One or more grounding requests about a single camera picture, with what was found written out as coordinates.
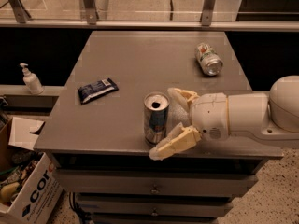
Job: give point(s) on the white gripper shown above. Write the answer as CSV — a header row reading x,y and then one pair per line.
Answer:
x,y
209,115

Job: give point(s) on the silver blue redbull can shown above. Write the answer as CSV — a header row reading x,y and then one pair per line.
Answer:
x,y
156,105

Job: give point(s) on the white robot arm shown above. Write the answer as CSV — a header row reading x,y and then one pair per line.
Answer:
x,y
268,118

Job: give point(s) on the green 7up can lying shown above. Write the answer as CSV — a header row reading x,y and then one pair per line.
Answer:
x,y
210,62

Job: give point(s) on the grey drawer cabinet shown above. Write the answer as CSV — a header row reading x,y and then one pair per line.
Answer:
x,y
107,134

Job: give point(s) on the dark blue snack packet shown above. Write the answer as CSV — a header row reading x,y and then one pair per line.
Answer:
x,y
95,90

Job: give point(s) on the metal glass railing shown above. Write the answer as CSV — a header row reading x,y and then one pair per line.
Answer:
x,y
217,15

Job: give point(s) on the grey drawer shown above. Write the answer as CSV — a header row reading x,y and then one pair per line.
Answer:
x,y
152,183
156,206

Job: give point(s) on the top grey drawer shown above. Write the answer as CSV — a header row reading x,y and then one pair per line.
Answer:
x,y
152,183

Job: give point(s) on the white pump dispenser bottle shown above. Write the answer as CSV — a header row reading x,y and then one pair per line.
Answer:
x,y
31,80

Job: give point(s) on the white cardboard box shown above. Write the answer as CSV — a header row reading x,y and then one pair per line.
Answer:
x,y
29,192

